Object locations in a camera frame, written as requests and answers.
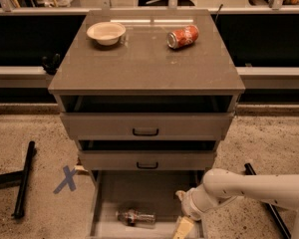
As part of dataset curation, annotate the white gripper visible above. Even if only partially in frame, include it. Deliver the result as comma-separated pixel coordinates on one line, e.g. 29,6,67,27
172,185,218,239

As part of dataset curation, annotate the clear plastic water bottle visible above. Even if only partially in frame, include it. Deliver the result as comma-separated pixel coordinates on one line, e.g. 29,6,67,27
116,209,156,226

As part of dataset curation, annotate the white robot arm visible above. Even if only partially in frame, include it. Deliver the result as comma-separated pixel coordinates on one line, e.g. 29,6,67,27
172,168,299,239

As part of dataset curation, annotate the bottom grey drawer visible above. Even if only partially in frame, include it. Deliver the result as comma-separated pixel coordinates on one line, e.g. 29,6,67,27
87,170,201,239

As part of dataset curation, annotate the grey drawer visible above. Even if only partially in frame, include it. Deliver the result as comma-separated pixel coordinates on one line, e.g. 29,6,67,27
61,96,233,140
78,140,218,170
87,170,201,239

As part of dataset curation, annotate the middle grey drawer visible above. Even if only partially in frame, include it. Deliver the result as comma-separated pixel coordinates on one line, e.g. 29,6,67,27
78,140,218,170

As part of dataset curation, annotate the grey drawer cabinet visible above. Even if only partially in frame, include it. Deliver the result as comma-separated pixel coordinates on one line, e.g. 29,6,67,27
48,9,246,239

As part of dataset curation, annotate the top grey drawer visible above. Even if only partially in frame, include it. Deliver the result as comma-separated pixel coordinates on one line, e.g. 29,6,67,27
61,96,233,140

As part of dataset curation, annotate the black right stand leg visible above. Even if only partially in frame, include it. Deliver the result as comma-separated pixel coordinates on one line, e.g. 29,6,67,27
244,163,291,239

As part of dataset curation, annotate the black stand leg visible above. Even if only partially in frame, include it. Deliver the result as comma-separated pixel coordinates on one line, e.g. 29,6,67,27
0,140,36,219
244,163,291,239

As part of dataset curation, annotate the blue tape cross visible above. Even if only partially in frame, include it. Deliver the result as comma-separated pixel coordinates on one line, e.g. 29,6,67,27
53,166,76,194

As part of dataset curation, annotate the orange soda can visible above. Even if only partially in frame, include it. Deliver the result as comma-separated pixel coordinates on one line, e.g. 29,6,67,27
167,25,199,49

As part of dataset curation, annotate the black left stand leg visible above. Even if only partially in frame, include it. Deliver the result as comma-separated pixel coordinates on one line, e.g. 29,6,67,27
0,140,36,219

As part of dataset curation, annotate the white paper bowl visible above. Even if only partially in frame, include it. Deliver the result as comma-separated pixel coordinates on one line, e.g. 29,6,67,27
87,22,126,46

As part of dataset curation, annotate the black middle drawer handle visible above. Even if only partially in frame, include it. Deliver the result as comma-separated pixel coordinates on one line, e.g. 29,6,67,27
136,162,158,169

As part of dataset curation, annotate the black drawer handle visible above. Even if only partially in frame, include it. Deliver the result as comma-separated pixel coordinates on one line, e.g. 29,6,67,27
133,127,159,136
136,162,158,169

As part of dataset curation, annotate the black top drawer handle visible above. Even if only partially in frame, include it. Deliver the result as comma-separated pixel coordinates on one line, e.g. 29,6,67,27
133,127,159,136

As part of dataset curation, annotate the black clamp on rail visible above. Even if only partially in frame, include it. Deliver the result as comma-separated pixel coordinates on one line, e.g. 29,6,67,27
42,54,61,75

